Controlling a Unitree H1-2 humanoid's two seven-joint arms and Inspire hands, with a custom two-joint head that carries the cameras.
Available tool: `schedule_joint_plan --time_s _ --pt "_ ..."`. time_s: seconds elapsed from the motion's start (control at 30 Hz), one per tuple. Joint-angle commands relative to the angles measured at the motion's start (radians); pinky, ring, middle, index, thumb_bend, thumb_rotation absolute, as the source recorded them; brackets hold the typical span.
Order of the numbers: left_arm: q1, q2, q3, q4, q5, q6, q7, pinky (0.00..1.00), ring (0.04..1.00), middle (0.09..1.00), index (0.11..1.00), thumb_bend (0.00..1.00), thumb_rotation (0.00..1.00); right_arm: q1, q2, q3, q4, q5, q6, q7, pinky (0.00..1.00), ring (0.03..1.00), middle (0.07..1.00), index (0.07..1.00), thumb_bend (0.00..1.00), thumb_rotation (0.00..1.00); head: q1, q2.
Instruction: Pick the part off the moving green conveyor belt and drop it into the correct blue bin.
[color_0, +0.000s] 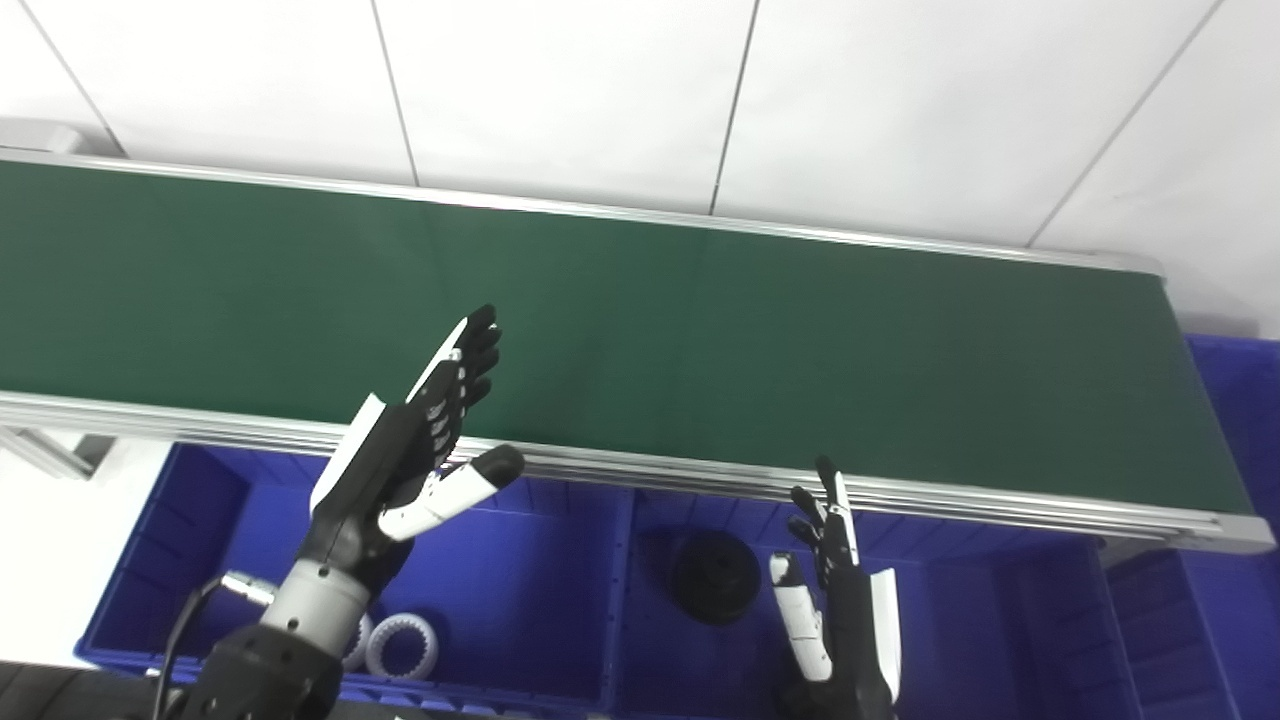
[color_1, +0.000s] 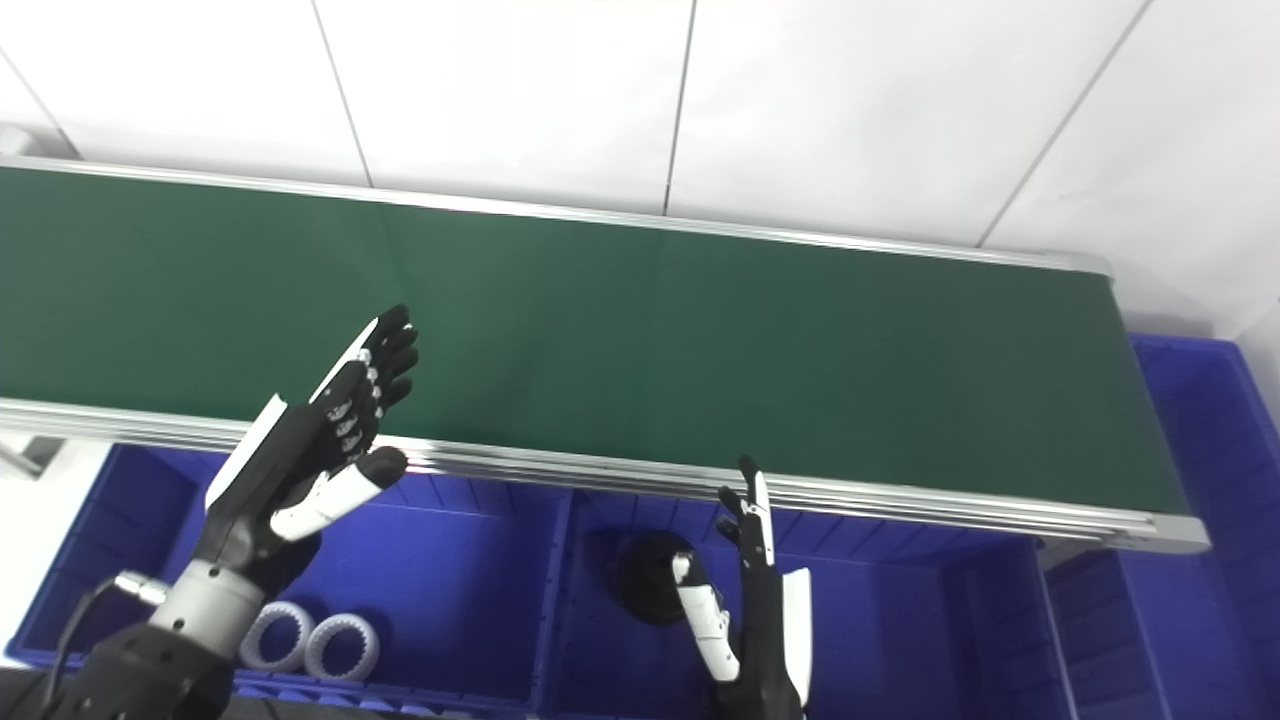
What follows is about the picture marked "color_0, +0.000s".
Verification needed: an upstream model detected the green conveyor belt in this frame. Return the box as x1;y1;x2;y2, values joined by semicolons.
0;160;1256;516
0;118;1276;556

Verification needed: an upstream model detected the blue bin with white rings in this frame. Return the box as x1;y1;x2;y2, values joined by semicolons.
75;443;636;713

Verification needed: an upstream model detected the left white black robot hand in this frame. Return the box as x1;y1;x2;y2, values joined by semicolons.
300;305;526;591

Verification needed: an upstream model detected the long blue plastic bin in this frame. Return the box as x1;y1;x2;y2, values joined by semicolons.
1105;335;1280;720

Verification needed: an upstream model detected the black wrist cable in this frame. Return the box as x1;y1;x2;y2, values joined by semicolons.
155;572;276;720

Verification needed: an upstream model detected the blue bin with black part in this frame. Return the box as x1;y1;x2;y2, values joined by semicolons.
610;488;1141;720

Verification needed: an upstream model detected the grey conveyor support leg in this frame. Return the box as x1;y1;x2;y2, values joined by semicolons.
0;428;116;481

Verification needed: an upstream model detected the black round flanged part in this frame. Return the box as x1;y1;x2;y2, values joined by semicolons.
668;530;761;626

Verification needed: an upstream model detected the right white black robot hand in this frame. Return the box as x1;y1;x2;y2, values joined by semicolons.
768;457;903;720

